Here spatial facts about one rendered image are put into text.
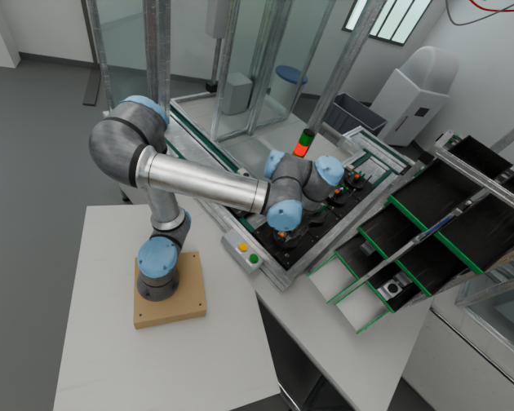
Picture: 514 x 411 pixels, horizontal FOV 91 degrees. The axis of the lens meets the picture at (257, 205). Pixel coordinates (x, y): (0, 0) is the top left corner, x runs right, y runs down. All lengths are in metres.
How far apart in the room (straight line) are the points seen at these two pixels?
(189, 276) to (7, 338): 1.35
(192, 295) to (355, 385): 0.73
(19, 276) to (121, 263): 1.20
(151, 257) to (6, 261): 1.65
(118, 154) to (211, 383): 0.83
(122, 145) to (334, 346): 1.10
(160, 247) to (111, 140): 0.41
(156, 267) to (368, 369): 0.96
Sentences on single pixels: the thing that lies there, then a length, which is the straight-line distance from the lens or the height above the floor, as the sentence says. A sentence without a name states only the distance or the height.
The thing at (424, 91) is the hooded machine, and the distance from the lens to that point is 4.44.
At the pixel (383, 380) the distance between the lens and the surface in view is 1.37.
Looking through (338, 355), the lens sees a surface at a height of 0.86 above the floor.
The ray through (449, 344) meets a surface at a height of 0.71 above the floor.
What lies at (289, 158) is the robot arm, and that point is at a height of 1.57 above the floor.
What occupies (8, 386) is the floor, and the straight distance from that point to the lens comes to 2.11.
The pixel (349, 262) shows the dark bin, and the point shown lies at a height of 1.20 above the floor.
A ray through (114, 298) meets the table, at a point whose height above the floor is 0.86.
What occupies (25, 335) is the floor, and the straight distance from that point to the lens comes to 2.16.
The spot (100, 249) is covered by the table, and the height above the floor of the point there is 0.86.
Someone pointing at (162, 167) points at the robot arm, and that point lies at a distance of 0.55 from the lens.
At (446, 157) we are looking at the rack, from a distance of 0.85.
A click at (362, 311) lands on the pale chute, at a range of 1.17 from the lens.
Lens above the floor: 1.93
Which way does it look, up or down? 48 degrees down
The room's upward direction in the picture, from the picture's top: 23 degrees clockwise
